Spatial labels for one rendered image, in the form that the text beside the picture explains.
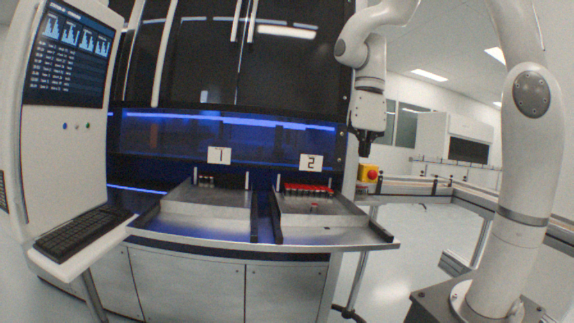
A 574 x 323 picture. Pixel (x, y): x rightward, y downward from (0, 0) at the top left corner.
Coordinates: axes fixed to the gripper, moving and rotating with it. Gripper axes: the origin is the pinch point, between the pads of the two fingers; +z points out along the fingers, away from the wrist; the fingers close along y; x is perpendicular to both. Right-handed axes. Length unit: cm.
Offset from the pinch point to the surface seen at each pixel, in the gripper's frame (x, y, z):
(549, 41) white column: 4, -144, -88
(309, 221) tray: -2.0, 12.2, 20.7
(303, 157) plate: -30.0, 10.0, 6.6
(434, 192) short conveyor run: -40, -64, 20
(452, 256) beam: -31, -85, 55
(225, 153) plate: -30.0, 38.9, 7.3
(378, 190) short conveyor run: -40, -29, 19
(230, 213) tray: -4.1, 33.3, 20.7
